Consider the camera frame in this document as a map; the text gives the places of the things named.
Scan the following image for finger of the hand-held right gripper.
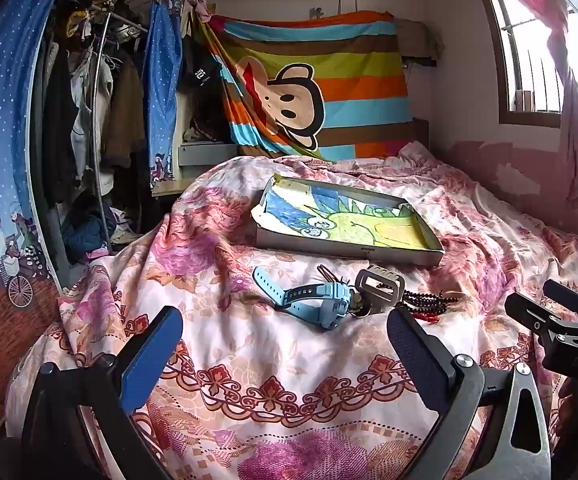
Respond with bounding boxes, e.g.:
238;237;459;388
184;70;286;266
543;280;578;328
505;292;577;346

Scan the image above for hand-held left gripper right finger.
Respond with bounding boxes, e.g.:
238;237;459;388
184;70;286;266
386;306;552;480

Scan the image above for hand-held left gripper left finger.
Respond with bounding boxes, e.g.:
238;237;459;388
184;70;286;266
19;305;185;480

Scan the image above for dark bead bracelet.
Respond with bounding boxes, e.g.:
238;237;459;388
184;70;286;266
376;282;462;313

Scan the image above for light blue wristwatch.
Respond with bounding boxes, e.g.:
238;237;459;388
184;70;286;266
252;265;355;331

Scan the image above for shallow cardboard box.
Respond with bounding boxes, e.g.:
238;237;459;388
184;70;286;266
251;174;444;267

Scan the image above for pink floral blanket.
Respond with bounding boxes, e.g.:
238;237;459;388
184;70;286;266
6;142;578;480

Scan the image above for pile of clothes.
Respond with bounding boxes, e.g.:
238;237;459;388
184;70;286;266
62;195;142;261

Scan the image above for crayon drawing paper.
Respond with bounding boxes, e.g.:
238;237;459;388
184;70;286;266
254;180;430;251

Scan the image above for pink curtain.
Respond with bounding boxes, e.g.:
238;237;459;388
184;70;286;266
484;0;578;206

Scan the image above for white bedside shelf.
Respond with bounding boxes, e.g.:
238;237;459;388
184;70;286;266
151;90;240;196

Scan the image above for wooden headboard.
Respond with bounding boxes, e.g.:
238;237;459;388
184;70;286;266
411;117;430;151

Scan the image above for barred window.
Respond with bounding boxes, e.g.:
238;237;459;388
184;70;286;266
474;0;578;126

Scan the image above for brown hanging coat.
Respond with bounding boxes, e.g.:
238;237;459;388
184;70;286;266
103;55;146;171

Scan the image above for metal clothes rack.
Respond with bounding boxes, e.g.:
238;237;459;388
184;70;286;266
56;0;150;251

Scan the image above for white hanging garment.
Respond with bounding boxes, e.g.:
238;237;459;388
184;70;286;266
69;50;112;161

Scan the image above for black hanging garments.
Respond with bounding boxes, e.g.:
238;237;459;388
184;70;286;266
36;35;77;203

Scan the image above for narrow blue dotted curtain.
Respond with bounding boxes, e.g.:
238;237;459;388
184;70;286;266
144;2;184;183

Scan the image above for black printed garment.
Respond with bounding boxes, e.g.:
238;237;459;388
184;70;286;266
181;35;225;91

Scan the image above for striped monkey print blanket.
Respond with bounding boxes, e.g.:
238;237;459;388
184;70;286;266
196;10;415;161

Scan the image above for brown cloth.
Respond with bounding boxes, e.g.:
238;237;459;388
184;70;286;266
396;17;444;66

